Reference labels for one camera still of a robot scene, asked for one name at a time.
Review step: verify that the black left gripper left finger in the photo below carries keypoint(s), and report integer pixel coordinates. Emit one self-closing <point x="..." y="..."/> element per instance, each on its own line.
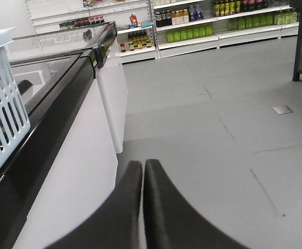
<point x="115" y="224"/>

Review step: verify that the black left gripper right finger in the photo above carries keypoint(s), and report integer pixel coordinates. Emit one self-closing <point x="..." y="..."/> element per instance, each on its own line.
<point x="170" y="221"/>

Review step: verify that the light blue plastic basket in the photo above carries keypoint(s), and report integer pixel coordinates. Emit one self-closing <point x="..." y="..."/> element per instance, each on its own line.
<point x="14" y="121"/>

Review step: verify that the steel floor outlet plate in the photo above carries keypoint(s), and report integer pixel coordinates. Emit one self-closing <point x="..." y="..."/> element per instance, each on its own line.
<point x="282" y="109"/>

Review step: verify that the far white chest freezer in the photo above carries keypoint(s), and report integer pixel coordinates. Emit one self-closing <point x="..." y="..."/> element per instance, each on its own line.
<point x="86" y="53"/>

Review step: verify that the white store shelving unit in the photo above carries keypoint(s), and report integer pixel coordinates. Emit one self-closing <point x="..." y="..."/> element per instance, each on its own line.
<point x="161" y="29"/>

